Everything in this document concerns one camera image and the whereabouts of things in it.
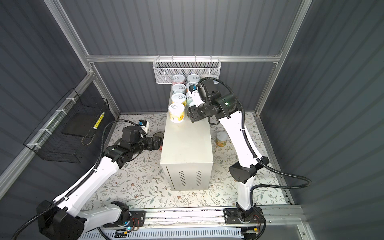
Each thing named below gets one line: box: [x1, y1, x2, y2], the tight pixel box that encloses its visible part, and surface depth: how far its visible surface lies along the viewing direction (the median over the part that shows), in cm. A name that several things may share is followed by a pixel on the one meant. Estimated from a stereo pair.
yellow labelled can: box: [168, 103, 185, 123], surface depth 69 cm
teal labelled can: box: [186, 74, 201, 83], surface depth 84 cm
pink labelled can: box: [172, 74, 186, 86], surface depth 84 cm
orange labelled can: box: [189, 82, 197, 93], surface depth 61 cm
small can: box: [171, 93, 187, 106], surface depth 74 cm
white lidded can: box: [187, 95, 194, 108], surface depth 73 cm
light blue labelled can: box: [171, 83, 186, 94], surface depth 79 cm
